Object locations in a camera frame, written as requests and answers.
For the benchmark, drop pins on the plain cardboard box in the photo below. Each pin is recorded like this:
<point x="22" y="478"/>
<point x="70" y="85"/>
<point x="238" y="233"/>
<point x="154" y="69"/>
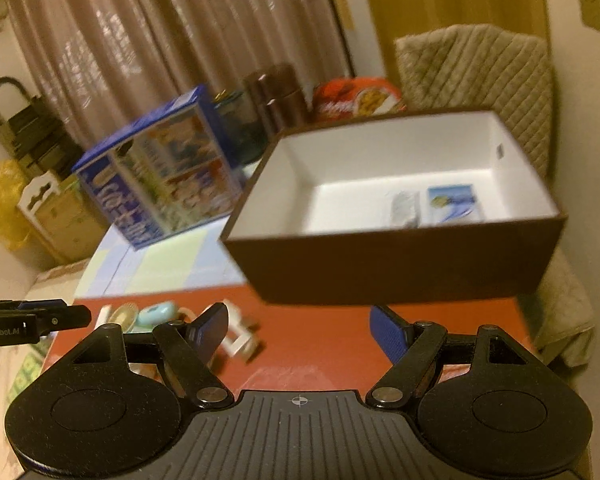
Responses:
<point x="62" y="217"/>

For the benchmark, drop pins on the blue milk carton box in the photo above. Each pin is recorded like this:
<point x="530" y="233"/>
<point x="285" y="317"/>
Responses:
<point x="155" y="180"/>

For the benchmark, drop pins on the beige cloth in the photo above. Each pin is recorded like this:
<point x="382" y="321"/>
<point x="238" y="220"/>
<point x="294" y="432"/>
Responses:
<point x="565" y="305"/>

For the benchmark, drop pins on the blue and white card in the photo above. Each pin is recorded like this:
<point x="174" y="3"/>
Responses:
<point x="452" y="204"/>

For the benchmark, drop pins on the small beige handheld fan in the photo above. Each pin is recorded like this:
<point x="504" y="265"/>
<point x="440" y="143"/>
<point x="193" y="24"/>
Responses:
<point x="123" y="316"/>

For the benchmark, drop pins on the beige curtain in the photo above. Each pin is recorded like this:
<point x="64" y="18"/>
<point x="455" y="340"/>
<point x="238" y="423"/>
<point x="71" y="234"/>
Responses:
<point x="155" y="35"/>

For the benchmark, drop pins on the red snack bag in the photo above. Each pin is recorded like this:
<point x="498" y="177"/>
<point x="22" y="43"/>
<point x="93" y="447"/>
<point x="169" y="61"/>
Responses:
<point x="355" y="97"/>

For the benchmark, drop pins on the small white packet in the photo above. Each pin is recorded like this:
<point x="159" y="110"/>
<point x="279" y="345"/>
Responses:
<point x="405" y="209"/>

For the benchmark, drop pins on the red cardboard sheet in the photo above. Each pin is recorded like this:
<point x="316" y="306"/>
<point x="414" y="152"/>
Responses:
<point x="320" y="340"/>

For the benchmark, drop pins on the green glass jar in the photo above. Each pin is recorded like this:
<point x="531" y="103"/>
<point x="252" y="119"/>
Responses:
<point x="240" y="125"/>

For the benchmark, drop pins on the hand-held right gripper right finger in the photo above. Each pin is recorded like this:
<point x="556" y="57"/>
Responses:
<point x="387" y="335"/>

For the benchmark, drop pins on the yellow plastic bag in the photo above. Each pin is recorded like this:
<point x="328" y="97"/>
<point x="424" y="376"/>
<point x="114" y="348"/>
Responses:
<point x="5" y="205"/>

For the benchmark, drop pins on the brown cardboard box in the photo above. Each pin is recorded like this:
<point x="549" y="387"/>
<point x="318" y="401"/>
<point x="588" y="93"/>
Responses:
<point x="395" y="270"/>

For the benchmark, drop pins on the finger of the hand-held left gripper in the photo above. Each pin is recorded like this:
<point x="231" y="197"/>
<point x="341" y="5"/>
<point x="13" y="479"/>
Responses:
<point x="65" y="317"/>
<point x="42" y="304"/>

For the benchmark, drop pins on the quilted beige bag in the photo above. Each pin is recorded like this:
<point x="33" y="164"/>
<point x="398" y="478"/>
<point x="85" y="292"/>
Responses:
<point x="485" y="75"/>

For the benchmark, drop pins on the white bottle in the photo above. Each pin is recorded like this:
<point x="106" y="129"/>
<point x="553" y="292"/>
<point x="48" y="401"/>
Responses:
<point x="240" y="337"/>

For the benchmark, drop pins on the light blue oval device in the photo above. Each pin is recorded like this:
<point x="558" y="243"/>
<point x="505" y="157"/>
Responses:
<point x="157" y="316"/>

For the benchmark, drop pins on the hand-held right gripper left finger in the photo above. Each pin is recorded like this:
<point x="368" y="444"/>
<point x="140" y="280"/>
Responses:
<point x="211" y="332"/>

